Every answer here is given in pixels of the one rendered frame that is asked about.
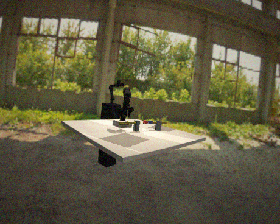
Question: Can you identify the olive yellow rectangular bar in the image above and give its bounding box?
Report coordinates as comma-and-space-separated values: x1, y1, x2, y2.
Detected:
119, 120, 140, 132

